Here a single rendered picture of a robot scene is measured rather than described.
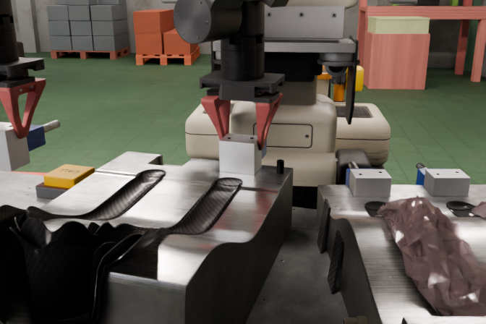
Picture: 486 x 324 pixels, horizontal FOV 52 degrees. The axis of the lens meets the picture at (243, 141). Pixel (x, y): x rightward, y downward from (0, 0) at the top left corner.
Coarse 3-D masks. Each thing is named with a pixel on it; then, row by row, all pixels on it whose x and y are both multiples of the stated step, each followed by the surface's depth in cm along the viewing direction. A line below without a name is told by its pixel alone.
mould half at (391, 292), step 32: (320, 192) 70; (416, 192) 70; (480, 192) 70; (352, 224) 51; (384, 224) 51; (480, 224) 51; (352, 256) 50; (384, 256) 46; (480, 256) 46; (352, 288) 50; (384, 288) 43; (416, 288) 43; (384, 320) 40; (416, 320) 34; (448, 320) 34; (480, 320) 34
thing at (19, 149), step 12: (0, 132) 62; (12, 132) 63; (36, 132) 68; (0, 144) 62; (12, 144) 63; (24, 144) 65; (36, 144) 68; (0, 156) 63; (12, 156) 63; (24, 156) 65; (0, 168) 64; (12, 168) 63
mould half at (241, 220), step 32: (128, 160) 72; (192, 160) 72; (64, 192) 62; (96, 192) 62; (160, 192) 62; (192, 192) 62; (256, 192) 61; (288, 192) 67; (160, 224) 53; (224, 224) 54; (256, 224) 54; (288, 224) 69; (160, 256) 37; (192, 256) 37; (224, 256) 42; (256, 256) 53; (128, 288) 35; (160, 288) 34; (192, 288) 35; (224, 288) 42; (256, 288) 54; (128, 320) 36; (160, 320) 35; (192, 320) 36; (224, 320) 43
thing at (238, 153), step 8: (224, 136) 68; (232, 136) 68; (240, 136) 68; (248, 136) 68; (256, 136) 68; (224, 144) 66; (232, 144) 66; (240, 144) 66; (248, 144) 65; (256, 144) 66; (224, 152) 67; (232, 152) 66; (240, 152) 66; (248, 152) 66; (256, 152) 66; (264, 152) 72; (224, 160) 67; (232, 160) 67; (240, 160) 66; (248, 160) 66; (256, 160) 67; (224, 168) 67; (232, 168) 67; (240, 168) 67; (248, 168) 66; (256, 168) 67
